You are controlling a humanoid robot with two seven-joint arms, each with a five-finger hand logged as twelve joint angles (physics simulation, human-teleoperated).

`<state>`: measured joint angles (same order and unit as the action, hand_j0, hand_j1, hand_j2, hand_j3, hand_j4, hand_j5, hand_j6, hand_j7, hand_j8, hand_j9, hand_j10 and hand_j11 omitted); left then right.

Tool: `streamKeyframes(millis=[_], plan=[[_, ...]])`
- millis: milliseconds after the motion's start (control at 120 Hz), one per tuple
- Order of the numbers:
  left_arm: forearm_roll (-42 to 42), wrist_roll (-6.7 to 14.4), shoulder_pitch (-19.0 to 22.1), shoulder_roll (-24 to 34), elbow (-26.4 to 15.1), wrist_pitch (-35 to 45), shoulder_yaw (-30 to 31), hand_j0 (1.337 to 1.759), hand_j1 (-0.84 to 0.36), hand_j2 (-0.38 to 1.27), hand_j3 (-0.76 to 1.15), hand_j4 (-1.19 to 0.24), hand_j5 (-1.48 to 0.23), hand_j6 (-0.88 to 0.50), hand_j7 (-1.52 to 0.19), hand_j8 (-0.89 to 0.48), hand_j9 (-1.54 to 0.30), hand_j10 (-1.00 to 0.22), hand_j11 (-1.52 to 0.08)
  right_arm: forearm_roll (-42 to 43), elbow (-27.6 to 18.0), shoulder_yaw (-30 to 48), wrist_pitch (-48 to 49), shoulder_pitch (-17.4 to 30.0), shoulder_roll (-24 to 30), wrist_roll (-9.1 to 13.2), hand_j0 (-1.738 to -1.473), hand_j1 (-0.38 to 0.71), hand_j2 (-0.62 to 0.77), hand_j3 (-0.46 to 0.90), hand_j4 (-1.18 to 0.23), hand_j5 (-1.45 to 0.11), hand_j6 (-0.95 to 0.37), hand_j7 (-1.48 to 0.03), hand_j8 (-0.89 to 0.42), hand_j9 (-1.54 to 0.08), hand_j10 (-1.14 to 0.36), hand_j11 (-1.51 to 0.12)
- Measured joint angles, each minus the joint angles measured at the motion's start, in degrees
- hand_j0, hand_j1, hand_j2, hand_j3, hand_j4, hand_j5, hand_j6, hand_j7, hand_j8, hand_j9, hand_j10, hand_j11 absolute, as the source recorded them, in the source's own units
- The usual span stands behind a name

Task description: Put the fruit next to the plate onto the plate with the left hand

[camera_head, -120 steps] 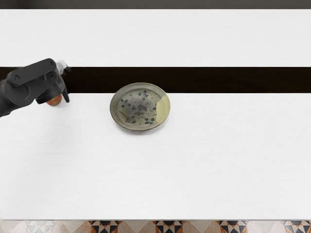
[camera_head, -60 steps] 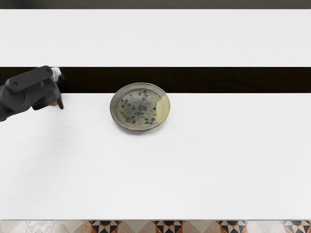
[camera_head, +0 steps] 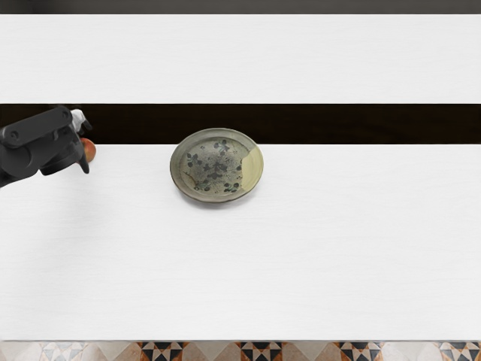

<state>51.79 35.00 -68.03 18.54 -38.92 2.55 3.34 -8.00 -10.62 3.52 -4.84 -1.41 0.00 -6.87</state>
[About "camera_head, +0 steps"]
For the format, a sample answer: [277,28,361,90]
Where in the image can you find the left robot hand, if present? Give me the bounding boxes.
[39,108,94,177]

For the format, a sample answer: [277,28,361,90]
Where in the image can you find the red-orange round fruit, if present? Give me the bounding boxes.
[79,137,98,164]

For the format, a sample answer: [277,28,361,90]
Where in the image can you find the olive patterned ceramic plate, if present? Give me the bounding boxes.
[169,127,265,205]

